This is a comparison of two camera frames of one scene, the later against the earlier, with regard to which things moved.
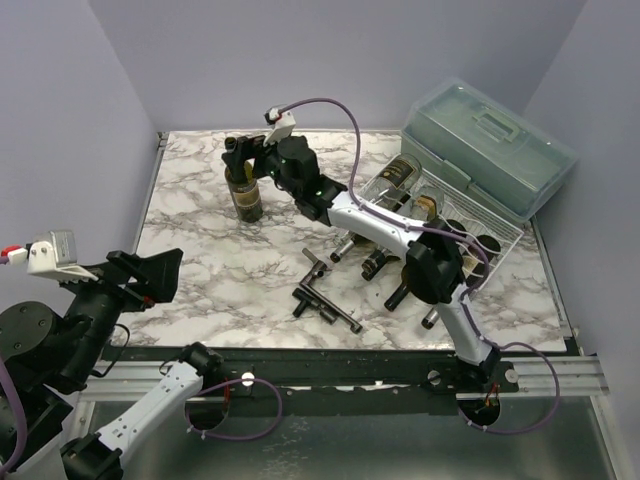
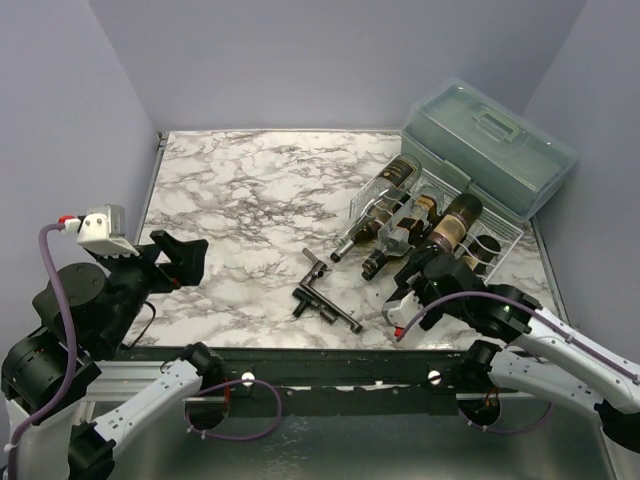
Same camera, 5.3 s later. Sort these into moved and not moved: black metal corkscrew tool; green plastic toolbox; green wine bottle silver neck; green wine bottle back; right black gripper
Moved: green wine bottle back; right black gripper
Not moved: black metal corkscrew tool; green wine bottle silver neck; green plastic toolbox
